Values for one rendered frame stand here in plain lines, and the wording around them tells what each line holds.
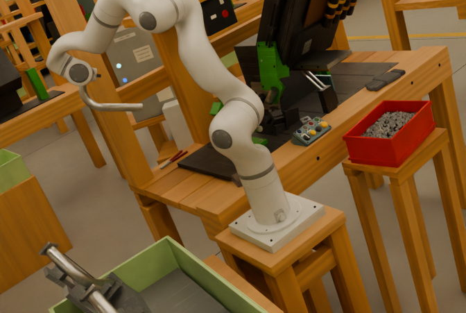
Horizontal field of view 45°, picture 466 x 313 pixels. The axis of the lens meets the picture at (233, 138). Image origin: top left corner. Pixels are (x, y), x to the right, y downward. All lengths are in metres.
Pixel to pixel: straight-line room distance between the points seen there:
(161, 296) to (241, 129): 0.57
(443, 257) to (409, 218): 0.77
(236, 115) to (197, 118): 0.98
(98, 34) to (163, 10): 0.29
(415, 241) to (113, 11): 1.38
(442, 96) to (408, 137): 0.80
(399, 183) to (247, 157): 0.66
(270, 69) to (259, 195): 0.79
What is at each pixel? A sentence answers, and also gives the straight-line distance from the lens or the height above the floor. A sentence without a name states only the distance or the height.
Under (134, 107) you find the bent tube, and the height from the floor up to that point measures 1.26.
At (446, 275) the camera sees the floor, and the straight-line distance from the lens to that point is 2.85.
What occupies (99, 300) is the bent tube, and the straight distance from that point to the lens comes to 1.28.
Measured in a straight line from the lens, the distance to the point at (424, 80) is 2.76.
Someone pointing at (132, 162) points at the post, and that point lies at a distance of 2.43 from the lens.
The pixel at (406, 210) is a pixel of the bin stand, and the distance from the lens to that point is 2.18.
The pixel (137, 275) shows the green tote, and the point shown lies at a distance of 1.83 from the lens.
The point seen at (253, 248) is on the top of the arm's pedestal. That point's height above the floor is 0.85.
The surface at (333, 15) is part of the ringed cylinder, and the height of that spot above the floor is 1.29.
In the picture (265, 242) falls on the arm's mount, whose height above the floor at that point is 0.88.
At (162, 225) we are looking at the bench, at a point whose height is 0.66.
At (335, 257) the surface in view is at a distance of 1.89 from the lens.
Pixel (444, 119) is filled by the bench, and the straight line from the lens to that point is 2.98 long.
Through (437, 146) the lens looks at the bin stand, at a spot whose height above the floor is 0.76.
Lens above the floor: 1.83
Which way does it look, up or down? 22 degrees down
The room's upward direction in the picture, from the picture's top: 20 degrees counter-clockwise
